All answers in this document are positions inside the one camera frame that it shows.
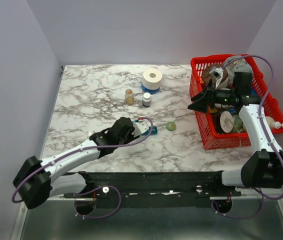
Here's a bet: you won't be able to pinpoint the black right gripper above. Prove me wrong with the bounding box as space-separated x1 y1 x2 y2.
188 79 237 114

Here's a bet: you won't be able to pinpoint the teal weekly pill organizer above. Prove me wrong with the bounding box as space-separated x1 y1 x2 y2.
134 117 158 136

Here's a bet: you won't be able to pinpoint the green bottle cap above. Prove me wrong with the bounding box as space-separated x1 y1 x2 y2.
166 121 177 132

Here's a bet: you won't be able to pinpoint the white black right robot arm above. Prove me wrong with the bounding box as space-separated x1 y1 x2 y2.
187 72 283 196

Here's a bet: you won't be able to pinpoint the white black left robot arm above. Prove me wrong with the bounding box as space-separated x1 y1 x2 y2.
11 117 149 209

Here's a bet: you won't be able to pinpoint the brown wrapped roll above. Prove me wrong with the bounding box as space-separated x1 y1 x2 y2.
201 63 229 89

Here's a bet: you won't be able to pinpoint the red plastic basket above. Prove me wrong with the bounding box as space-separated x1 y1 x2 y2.
189 54 283 150

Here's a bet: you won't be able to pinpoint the clear jar yellow capsules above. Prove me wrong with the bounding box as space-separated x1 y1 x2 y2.
125 89 135 105

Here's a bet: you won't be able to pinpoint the white pill bottle blue label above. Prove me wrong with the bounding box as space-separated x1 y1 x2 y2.
142 92 152 108

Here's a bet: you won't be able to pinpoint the blue tape roll base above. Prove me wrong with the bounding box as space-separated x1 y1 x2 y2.
140 82 162 95

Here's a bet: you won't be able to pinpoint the grey crumpled bag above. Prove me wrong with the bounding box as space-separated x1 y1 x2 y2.
223 55 254 84

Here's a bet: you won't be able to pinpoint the white paper roll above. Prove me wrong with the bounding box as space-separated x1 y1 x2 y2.
141 68 163 90

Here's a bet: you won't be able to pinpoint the cream squeeze bottle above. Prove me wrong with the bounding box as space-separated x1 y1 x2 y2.
265 116 283 130

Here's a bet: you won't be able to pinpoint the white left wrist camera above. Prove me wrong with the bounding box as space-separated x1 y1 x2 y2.
132 120 149 137

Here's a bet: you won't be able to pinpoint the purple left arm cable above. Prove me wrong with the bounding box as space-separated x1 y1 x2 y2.
11 116 155 220

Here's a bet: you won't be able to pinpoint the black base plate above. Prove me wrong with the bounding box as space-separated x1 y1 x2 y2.
32 171 275 210

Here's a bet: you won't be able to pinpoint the aluminium rail frame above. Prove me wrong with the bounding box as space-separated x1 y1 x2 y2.
21 177 283 201

